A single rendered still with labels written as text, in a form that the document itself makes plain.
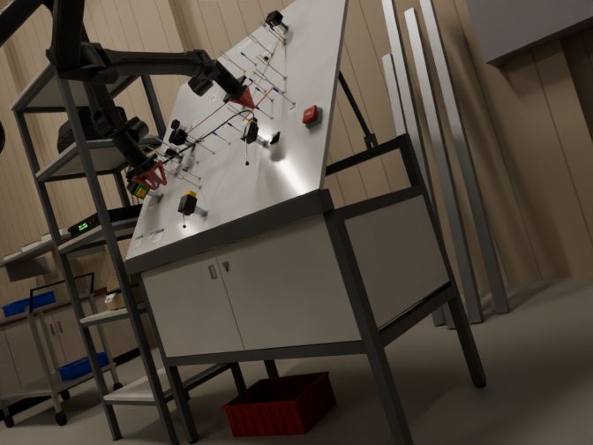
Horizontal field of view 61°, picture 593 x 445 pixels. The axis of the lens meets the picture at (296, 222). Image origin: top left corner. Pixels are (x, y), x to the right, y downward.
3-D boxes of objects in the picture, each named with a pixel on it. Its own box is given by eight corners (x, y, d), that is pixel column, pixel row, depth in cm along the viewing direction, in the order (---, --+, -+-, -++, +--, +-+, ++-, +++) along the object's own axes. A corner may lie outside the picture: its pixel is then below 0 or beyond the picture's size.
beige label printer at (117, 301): (131, 306, 233) (118, 266, 233) (108, 312, 246) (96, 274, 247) (182, 288, 257) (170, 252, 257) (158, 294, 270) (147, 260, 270)
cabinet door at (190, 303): (243, 350, 186) (213, 249, 186) (166, 358, 223) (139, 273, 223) (247, 348, 187) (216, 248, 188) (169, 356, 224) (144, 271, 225)
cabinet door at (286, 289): (360, 341, 149) (320, 214, 149) (243, 350, 185) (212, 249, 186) (364, 337, 150) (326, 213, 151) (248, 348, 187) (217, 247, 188)
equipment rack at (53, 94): (172, 449, 223) (51, 55, 225) (110, 441, 264) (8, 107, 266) (252, 398, 261) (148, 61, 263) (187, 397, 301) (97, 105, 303)
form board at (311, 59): (128, 261, 225) (124, 260, 224) (183, 88, 270) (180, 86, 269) (323, 191, 146) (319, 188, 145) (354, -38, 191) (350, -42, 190)
